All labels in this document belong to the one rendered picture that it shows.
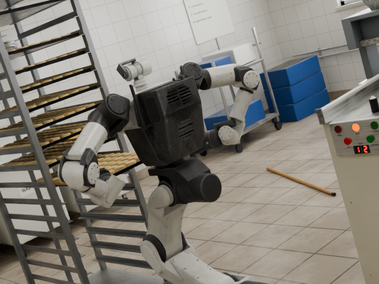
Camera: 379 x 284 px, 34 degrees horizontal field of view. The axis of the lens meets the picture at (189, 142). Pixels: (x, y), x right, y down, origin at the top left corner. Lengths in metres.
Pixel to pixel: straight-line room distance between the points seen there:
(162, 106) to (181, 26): 4.71
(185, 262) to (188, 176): 0.48
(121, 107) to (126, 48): 4.21
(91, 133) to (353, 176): 1.10
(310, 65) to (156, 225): 4.80
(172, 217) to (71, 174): 0.62
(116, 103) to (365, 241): 1.21
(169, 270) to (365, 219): 0.86
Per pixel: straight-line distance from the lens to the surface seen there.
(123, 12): 6.60
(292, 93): 6.98
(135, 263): 3.53
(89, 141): 2.24
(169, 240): 2.75
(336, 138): 2.62
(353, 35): 3.28
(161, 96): 2.33
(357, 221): 2.77
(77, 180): 2.21
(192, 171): 2.46
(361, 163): 2.64
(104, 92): 3.14
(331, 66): 7.63
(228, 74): 2.70
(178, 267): 2.74
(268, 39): 7.91
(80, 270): 3.06
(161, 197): 2.54
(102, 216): 3.58
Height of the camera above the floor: 1.40
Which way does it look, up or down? 10 degrees down
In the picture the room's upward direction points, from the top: 17 degrees counter-clockwise
